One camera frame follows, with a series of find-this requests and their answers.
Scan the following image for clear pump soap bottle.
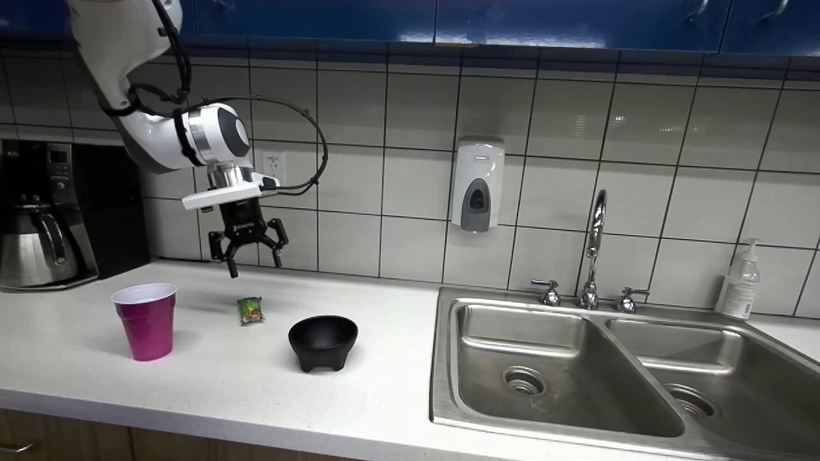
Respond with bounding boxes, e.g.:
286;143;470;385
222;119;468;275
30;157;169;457
711;238;763;323

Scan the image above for narrow blue cabinet door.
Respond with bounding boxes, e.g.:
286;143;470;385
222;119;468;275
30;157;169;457
720;0;820;63

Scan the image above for metal drawer pull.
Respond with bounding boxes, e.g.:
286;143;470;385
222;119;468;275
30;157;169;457
0;438;40;460

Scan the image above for wooden base cabinet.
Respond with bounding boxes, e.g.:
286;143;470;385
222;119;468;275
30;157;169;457
0;408;361;461

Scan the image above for pink plastic cup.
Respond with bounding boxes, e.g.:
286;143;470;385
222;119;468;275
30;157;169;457
110;283;178;365

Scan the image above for green chocolate bar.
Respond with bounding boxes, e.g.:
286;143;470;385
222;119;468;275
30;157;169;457
236;294;265;328

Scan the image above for stainless steel double sink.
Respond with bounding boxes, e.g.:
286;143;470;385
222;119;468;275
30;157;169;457
427;284;820;461

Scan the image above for chrome faucet handle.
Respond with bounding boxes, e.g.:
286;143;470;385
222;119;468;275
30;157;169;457
614;284;652;315
528;278;566;310

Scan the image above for white wall soap dispenser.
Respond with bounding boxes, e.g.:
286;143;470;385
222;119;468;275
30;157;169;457
449;139;508;236

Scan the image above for chrome sink faucet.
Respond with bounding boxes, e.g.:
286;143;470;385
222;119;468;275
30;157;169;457
574;188;609;312

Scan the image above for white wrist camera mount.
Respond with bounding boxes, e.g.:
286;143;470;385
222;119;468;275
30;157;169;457
178;166;282;212

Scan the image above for black coffee maker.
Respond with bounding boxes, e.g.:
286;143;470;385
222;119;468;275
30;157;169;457
0;139;153;294

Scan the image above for black footed bowl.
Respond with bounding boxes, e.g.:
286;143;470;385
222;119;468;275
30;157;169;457
286;312;361;376

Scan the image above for wide blue cabinet door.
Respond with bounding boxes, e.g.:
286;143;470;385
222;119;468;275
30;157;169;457
0;0;440;52

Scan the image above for steel coffee carafe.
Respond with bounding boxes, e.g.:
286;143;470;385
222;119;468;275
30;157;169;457
0;202;85;291

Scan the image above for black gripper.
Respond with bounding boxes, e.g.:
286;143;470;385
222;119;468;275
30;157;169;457
204;195;291;283

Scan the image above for blue cabinet door with handle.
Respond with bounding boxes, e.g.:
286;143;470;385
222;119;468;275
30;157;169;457
433;0;729;56

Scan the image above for white wall outlet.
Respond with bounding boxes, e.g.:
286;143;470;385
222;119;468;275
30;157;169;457
253;148;291;184

